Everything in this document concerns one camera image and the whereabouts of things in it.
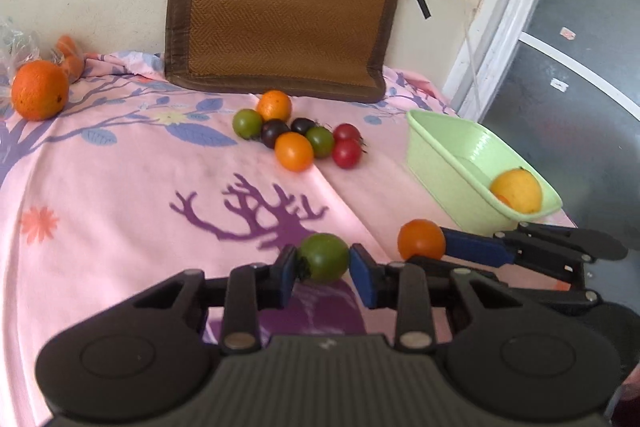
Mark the pink printed blanket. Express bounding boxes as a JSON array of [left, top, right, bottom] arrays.
[[0, 49, 581, 427]]

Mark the light green plastic basket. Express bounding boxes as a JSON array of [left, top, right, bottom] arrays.
[[405, 109, 564, 232]]

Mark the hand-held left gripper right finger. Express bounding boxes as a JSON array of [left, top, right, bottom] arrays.
[[349, 243, 524, 353]]

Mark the white window frame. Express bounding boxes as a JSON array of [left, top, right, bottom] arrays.
[[442, 0, 640, 122]]

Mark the bunch of carrots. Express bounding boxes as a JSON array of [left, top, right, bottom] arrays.
[[50, 35, 86, 84]]

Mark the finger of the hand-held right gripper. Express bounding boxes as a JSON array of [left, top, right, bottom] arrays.
[[406, 256, 604, 308], [442, 222, 630, 286]]

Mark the green cherry tomato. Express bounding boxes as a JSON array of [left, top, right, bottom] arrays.
[[305, 126, 335, 158], [299, 233, 351, 284], [232, 108, 264, 140]]

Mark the large orange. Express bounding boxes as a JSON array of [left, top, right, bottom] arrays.
[[11, 60, 70, 122]]

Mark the white power cable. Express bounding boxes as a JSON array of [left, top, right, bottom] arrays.
[[451, 0, 485, 108]]

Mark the red cherry tomato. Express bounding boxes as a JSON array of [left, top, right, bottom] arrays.
[[331, 139, 363, 170], [333, 123, 363, 144]]

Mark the orange cherry tomato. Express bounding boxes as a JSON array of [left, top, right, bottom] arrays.
[[256, 90, 293, 122], [274, 132, 315, 172], [397, 219, 447, 262]]

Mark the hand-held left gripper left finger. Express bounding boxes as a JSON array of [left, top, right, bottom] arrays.
[[134, 245, 301, 354]]

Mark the large yellow citrus fruit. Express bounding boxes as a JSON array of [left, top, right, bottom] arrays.
[[489, 168, 543, 214]]

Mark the clear plastic bag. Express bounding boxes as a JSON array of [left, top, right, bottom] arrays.
[[0, 18, 42, 98]]

